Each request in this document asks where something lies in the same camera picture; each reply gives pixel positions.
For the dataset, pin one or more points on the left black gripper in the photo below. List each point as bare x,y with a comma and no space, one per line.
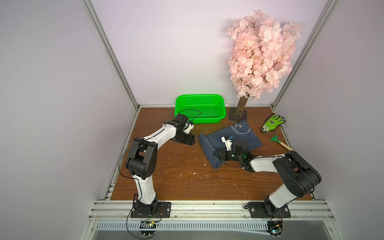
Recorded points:
190,140

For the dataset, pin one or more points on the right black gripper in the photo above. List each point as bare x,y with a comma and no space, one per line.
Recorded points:
223,153

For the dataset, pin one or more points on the dark blue printed pillowcase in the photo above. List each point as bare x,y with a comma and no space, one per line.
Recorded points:
212,142

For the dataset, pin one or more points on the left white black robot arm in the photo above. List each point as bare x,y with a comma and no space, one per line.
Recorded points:
141,160

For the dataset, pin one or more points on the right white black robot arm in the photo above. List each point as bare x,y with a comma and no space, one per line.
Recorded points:
298,176

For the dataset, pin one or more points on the green plastic basket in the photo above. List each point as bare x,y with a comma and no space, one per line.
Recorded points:
201,108

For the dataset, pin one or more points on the green work glove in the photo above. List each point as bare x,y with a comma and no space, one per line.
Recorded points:
272,123

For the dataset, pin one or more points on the right controller board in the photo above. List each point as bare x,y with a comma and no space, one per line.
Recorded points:
275,228

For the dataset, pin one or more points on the controller board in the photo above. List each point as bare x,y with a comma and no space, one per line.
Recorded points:
148,229
275,228

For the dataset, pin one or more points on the pink artificial blossom tree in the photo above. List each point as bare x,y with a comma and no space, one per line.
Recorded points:
261,56

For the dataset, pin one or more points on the left controller board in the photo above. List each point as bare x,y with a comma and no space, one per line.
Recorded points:
148,229

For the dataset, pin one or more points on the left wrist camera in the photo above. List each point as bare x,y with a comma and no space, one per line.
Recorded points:
188,127

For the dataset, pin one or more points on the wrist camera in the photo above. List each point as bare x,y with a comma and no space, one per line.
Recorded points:
188,127
228,141

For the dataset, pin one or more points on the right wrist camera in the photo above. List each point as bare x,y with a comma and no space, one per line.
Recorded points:
228,141

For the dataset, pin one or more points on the green hand rake wooden handle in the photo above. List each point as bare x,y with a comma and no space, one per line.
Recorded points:
275,139

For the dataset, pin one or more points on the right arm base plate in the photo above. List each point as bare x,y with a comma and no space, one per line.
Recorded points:
267,210

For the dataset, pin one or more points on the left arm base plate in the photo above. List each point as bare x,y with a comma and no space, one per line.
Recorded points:
155,210

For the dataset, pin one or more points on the aluminium front rail frame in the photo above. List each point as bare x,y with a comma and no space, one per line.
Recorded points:
215,210

